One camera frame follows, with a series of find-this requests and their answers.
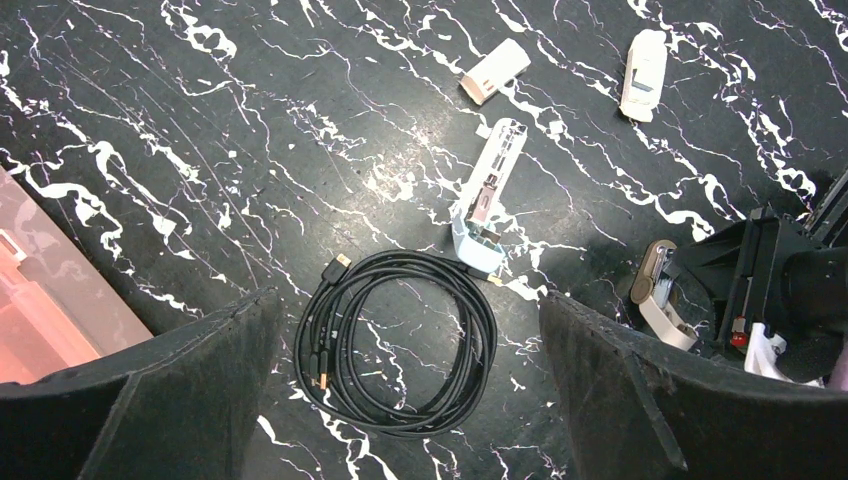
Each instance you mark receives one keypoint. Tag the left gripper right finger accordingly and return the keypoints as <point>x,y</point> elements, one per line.
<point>636,408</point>

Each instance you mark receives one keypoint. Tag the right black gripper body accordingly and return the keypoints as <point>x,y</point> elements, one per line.
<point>771,268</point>

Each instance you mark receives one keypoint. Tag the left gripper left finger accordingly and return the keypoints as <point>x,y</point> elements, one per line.
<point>181,405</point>

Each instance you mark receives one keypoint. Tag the orange plastic storage box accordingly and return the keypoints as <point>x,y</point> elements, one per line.
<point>57,311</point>

